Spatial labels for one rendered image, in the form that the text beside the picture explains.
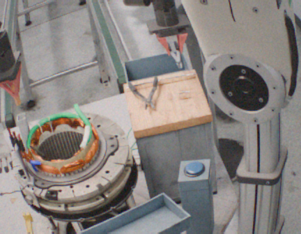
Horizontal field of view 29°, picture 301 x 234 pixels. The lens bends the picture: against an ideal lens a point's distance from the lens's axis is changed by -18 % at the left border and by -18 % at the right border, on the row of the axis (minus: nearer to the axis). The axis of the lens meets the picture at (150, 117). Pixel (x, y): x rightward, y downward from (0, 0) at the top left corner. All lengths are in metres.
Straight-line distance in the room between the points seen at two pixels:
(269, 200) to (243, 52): 0.41
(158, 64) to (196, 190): 0.49
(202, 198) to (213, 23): 0.65
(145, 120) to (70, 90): 2.13
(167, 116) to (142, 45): 2.36
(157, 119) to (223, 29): 0.68
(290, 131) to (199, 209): 1.69
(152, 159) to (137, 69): 0.31
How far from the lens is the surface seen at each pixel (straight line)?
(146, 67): 1.88
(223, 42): 1.02
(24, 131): 1.57
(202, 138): 1.66
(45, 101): 3.72
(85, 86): 3.73
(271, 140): 1.21
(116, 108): 2.17
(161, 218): 1.43
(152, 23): 1.60
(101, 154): 1.50
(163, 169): 1.70
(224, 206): 1.77
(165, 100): 1.68
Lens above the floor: 2.06
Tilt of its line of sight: 37 degrees down
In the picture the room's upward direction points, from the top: 11 degrees counter-clockwise
